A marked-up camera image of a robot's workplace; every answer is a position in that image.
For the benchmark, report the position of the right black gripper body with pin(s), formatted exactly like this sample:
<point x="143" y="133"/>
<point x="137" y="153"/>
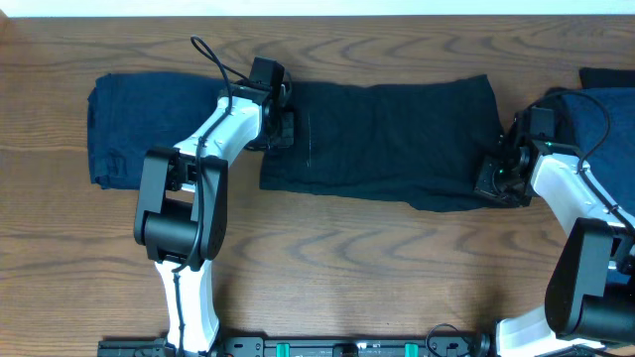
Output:
<point x="494" y="180"/>

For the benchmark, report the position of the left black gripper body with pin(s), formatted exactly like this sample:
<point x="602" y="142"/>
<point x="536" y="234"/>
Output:
<point x="283" y="133"/>

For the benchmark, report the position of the black shorts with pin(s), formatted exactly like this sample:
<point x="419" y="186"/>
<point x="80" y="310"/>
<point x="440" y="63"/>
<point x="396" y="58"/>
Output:
<point x="422" y="144"/>

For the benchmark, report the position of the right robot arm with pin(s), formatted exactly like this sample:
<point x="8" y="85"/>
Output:
<point x="589" y="301"/>

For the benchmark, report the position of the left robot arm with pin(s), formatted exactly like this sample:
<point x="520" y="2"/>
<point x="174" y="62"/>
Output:
<point x="181" y="214"/>

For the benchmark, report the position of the dark clothes pile right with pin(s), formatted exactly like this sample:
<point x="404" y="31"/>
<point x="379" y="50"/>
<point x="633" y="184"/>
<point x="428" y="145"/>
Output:
<point x="599" y="120"/>

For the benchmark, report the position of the folded navy blue garment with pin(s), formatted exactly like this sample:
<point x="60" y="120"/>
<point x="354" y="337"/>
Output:
<point x="130" y="113"/>

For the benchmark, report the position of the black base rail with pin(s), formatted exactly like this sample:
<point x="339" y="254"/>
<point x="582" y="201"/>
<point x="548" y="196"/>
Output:
<point x="440" y="345"/>

